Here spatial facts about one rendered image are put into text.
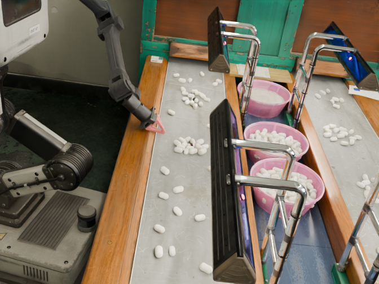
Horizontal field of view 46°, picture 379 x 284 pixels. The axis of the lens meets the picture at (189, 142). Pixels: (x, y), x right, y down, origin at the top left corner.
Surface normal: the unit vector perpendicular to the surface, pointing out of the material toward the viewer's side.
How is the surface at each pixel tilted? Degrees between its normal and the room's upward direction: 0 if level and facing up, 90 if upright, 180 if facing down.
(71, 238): 0
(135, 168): 0
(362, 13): 90
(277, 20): 90
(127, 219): 0
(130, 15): 90
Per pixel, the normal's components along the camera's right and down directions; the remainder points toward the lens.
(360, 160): 0.12, -0.84
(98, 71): -0.06, 0.53
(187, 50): 0.02, 0.17
